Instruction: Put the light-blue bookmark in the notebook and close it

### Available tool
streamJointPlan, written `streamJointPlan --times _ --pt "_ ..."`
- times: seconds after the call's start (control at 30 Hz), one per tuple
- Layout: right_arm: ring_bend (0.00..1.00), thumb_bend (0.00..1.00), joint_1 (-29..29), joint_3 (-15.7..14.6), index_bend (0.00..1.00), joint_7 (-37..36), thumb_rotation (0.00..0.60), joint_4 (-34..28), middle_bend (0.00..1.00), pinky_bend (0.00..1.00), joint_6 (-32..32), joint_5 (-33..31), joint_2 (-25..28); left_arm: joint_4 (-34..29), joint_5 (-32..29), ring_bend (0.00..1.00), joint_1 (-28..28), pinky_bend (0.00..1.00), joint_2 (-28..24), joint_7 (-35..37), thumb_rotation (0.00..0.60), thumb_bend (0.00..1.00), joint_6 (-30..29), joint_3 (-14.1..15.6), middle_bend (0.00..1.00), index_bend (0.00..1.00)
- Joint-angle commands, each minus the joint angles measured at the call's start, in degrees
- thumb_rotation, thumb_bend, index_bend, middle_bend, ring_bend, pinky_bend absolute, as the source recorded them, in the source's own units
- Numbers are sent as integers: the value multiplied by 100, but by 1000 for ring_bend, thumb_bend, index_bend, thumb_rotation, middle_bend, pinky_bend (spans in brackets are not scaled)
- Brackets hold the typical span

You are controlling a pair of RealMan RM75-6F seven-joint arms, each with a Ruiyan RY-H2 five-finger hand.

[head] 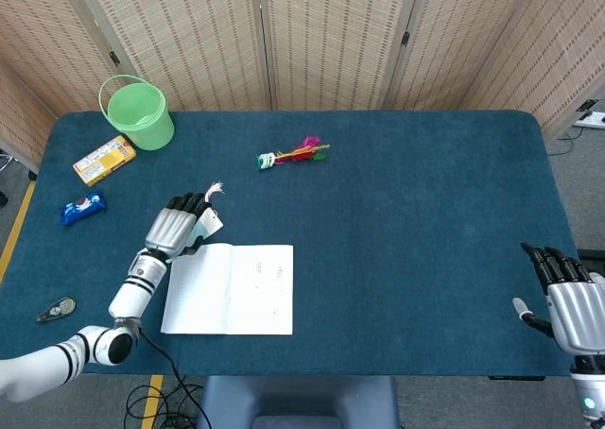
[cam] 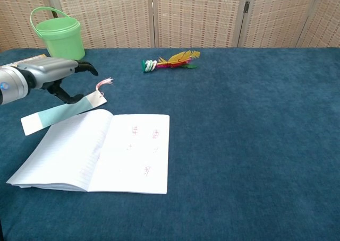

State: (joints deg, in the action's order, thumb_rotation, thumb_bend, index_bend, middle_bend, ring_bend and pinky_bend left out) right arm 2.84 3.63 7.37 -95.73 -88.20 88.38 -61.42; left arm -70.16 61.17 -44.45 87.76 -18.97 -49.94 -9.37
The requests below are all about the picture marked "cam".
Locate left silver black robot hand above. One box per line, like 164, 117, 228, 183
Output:
17, 57, 99, 105

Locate light blue tasselled bookmark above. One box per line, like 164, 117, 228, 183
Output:
20, 77, 114, 136

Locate white lined notebook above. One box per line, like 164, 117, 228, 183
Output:
5, 108, 171, 195

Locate yellow biscuit box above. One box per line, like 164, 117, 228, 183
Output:
0, 54, 48, 68

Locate green plastic bucket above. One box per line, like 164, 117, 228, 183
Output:
29, 6, 86, 65

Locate colourful feather shuttlecock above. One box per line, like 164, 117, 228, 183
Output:
141, 50, 201, 73

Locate woven folding screen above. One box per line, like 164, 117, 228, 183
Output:
0, 0, 340, 53

